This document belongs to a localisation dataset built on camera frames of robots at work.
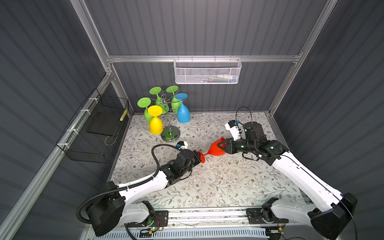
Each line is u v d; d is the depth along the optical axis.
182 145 0.74
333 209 0.38
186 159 0.61
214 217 0.75
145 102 0.83
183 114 0.88
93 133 0.73
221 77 0.92
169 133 1.06
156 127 0.83
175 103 0.90
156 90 0.89
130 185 0.47
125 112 0.84
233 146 0.63
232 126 0.64
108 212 0.41
